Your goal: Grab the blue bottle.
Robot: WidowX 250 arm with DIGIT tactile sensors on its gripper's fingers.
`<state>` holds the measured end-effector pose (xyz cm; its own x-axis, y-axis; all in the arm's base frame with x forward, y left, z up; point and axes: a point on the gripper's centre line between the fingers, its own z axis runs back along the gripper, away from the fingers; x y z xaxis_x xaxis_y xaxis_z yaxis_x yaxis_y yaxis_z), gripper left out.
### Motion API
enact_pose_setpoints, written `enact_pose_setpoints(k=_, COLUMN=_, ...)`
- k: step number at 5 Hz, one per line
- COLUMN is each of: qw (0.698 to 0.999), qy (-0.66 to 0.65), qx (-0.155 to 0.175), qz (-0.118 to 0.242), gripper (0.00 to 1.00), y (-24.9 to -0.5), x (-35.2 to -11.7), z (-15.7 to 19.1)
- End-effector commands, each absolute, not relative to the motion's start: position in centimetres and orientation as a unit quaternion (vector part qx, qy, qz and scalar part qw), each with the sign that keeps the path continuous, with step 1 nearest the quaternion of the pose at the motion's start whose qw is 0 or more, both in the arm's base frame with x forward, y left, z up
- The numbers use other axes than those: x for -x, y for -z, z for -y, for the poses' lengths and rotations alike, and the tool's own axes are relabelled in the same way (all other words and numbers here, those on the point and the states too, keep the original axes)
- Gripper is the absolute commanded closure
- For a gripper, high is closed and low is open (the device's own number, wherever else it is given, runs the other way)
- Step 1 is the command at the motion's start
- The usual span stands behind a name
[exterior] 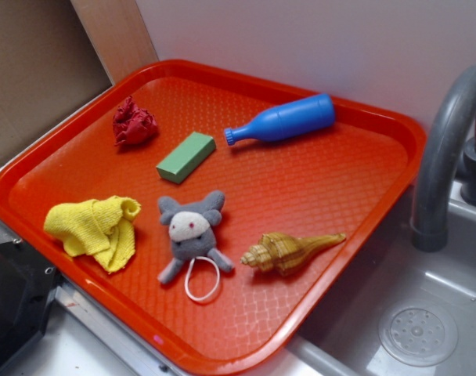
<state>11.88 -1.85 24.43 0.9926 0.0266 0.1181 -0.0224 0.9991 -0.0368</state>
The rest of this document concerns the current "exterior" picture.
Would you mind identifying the round sink drain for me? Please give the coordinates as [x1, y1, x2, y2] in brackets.
[378, 299, 458, 367]

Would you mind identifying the grey plush toy animal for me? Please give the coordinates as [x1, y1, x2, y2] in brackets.
[158, 190, 234, 302]

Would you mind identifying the crumpled red cloth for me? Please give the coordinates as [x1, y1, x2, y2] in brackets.
[112, 96, 159, 146]

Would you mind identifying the grey curved faucet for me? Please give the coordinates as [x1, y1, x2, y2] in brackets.
[411, 65, 476, 252]

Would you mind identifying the green rectangular block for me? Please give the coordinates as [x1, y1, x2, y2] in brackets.
[157, 132, 216, 184]

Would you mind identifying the brown cardboard panel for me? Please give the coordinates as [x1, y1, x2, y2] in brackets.
[0, 1, 157, 167]

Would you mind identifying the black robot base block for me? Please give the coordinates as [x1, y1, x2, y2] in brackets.
[0, 240, 60, 374]

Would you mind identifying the tan spiral seashell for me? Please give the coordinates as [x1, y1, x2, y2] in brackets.
[240, 232, 346, 277]

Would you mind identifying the yellow knitted cloth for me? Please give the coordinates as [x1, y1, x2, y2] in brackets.
[44, 196, 141, 273]

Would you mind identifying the grey toy sink basin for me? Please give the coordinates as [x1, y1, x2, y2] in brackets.
[292, 178, 476, 376]

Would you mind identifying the orange plastic tray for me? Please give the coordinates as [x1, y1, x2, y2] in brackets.
[0, 60, 426, 375]

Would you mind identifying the blue plastic bottle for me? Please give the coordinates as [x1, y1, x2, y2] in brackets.
[224, 94, 336, 146]

